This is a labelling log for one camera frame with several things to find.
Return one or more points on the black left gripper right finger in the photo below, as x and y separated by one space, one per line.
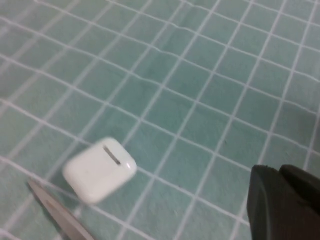
305 190

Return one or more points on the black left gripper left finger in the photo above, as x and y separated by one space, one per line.
272 212

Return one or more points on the green checked tablecloth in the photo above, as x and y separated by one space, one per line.
175 87

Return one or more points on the white earbuds case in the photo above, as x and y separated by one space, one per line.
97 172

